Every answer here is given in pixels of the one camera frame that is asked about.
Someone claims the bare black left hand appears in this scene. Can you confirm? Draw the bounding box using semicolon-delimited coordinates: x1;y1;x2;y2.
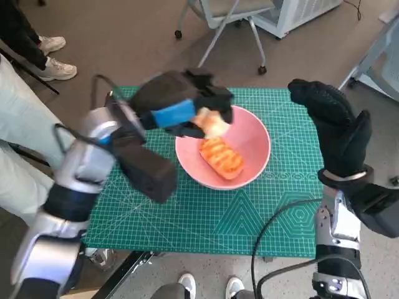
129;69;235;140

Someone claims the black knitted gloved right hand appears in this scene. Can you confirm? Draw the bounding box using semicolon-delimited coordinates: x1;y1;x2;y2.
287;78;373;180

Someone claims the round toy bread bun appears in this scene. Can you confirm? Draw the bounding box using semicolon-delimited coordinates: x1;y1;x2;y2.
191;107;231;140

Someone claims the long toy bread loaf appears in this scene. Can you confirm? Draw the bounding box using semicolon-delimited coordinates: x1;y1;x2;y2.
199;138;244;181

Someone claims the pink bowl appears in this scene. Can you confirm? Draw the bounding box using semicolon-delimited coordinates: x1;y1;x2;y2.
174;105;271;191

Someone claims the white mesh chair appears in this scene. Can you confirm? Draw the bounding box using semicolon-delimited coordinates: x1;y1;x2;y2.
338;18;399;103

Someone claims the grey white rolling chair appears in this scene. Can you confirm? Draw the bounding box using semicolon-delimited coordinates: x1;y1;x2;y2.
174;0;277;75

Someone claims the green cutting mat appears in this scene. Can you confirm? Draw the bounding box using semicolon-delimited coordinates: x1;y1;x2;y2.
81;87;324;259

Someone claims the white perforated cabinet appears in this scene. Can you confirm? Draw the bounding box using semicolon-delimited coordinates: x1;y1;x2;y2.
252;0;344;40

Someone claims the seated person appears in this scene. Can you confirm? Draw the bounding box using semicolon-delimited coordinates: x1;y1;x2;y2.
0;52;116;270

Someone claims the person wearing headset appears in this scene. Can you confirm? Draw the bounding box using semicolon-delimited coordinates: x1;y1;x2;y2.
0;0;78;82

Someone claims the black left camera cable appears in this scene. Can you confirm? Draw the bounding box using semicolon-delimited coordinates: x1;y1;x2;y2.
91;74;125;110

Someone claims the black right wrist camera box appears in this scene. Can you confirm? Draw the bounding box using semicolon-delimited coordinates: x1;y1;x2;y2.
349;183;399;239

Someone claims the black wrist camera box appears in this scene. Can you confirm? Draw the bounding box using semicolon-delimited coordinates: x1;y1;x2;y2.
349;183;399;239
117;141;178;205

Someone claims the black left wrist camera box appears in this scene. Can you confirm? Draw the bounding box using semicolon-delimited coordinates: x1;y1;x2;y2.
117;141;178;205

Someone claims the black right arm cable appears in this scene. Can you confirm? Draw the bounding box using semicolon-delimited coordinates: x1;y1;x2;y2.
251;199;324;299

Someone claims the metal table bracket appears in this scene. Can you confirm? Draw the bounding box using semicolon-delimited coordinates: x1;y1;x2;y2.
124;251;166;275

